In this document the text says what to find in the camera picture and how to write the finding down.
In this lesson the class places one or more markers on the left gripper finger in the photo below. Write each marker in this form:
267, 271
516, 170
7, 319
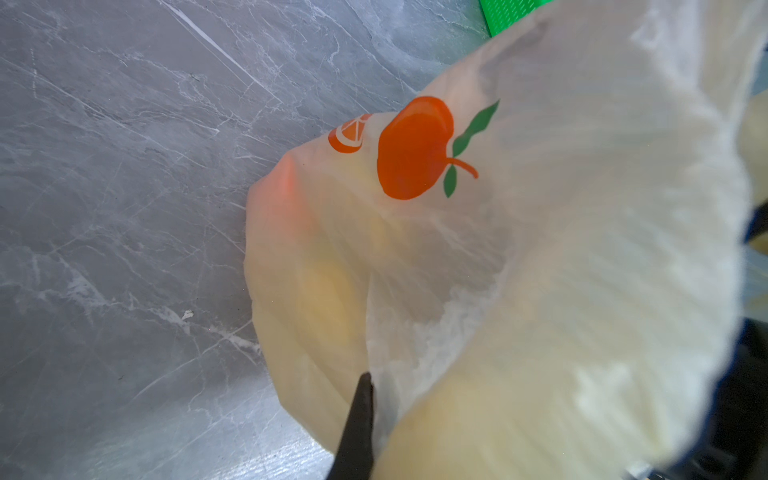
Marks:
354, 459

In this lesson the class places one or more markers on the translucent yellowish plastic bag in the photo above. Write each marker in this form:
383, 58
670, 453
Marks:
539, 260

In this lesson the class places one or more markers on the green plastic basket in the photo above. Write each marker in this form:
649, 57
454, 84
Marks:
501, 14

